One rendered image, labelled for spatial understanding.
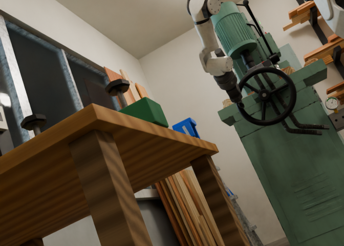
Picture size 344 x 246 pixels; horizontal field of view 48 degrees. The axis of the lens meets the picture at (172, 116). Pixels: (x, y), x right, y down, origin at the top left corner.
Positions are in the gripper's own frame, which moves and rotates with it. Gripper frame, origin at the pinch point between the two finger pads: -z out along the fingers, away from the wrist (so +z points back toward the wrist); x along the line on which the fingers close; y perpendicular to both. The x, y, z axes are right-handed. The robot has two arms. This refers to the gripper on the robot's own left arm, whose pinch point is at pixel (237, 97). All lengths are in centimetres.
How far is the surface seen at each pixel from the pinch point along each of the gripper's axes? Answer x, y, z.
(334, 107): -7.1, -37.3, -26.9
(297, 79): 14.8, -28.7, -21.2
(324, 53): 174, -71, -165
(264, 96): -0.5, -11.3, -6.5
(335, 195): -37, -20, -50
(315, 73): 14.0, -37.5, -21.8
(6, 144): -1, 106, 40
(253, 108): 10.9, -2.4, -22.9
